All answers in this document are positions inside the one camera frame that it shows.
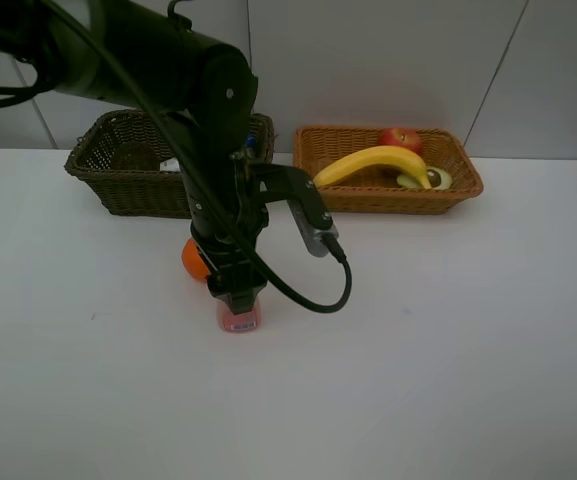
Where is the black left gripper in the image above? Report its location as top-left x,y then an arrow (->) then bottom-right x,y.
190,221 -> 267,315

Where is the pink soap bottle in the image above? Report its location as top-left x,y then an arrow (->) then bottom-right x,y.
216,299 -> 261,334

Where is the orange mandarin fruit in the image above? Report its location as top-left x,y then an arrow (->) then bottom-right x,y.
181,238 -> 210,283

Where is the white bottle with blue cap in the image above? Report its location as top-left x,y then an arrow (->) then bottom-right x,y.
158,130 -> 260,174

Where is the translucent pink plastic cup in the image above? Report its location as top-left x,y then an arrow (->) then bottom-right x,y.
111,141 -> 160,171

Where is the yellow banana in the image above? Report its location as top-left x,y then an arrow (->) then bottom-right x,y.
313,145 -> 432,189

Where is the halved avocado with pit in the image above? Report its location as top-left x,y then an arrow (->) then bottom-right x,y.
396,166 -> 453,190

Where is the red apple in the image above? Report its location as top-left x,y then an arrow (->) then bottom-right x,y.
377,127 -> 423,155

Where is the dark green left robot arm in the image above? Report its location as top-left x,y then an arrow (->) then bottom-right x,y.
0,1 -> 265,314

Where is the orange wicker basket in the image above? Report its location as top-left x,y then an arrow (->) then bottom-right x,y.
293,126 -> 483,215

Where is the dark brown wicker basket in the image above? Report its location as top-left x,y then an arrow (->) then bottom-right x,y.
65,110 -> 275,219

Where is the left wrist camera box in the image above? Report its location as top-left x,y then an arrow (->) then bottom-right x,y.
250,164 -> 338,258

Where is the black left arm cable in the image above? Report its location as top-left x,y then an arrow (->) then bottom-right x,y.
0,0 -> 353,315

